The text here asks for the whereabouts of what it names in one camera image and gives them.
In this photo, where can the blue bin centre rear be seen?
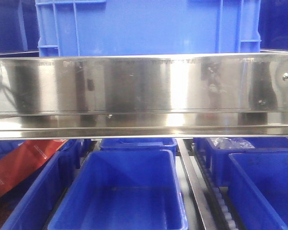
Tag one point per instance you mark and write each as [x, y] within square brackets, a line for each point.
[139, 144]

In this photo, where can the blue bin right front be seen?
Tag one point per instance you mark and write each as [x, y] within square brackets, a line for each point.
[258, 189]

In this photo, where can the stainless steel shelf rail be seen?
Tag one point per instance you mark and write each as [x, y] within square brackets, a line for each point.
[182, 96]

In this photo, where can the clear plastic bag in bin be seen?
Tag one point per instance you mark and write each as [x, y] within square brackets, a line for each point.
[231, 143]

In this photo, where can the dark blue crate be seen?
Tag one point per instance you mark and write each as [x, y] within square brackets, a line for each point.
[18, 26]
[273, 24]

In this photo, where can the dark blue crate upper right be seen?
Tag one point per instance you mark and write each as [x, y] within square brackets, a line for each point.
[273, 24]

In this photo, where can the dark blue crate upper left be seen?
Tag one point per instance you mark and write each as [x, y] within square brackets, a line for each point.
[18, 26]

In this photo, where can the red flat package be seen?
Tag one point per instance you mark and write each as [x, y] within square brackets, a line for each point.
[19, 164]

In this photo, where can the large blue crate upper shelf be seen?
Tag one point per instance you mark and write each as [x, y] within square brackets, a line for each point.
[69, 28]

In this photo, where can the steel roller track divider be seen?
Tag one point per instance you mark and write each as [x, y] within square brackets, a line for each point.
[207, 207]

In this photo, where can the blue bin left front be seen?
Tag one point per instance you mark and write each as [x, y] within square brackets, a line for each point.
[29, 205]

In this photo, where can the blue bin centre front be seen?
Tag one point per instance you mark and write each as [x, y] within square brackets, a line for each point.
[123, 190]

